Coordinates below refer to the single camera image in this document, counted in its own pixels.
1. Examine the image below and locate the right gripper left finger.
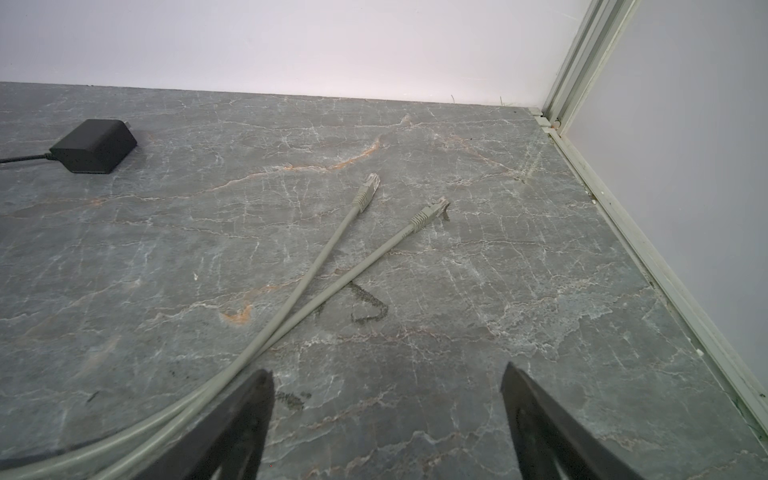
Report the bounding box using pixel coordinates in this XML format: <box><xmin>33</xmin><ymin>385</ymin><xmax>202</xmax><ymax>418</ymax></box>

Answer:
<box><xmin>136</xmin><ymin>370</ymin><xmax>275</xmax><ymax>479</ymax></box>

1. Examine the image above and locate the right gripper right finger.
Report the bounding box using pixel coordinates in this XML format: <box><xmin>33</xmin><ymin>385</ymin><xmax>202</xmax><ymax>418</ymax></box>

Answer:
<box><xmin>500</xmin><ymin>363</ymin><xmax>640</xmax><ymax>480</ymax></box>

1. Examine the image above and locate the grey ethernet cable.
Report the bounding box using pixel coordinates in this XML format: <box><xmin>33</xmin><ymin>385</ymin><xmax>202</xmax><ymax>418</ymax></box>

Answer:
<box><xmin>89</xmin><ymin>197</ymin><xmax>451</xmax><ymax>480</ymax></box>
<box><xmin>0</xmin><ymin>172</ymin><xmax>382</xmax><ymax>480</ymax></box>

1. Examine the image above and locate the black cube power adapter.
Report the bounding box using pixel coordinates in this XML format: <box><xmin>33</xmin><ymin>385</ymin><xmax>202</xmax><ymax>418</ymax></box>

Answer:
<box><xmin>50</xmin><ymin>119</ymin><xmax>137</xmax><ymax>174</ymax></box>

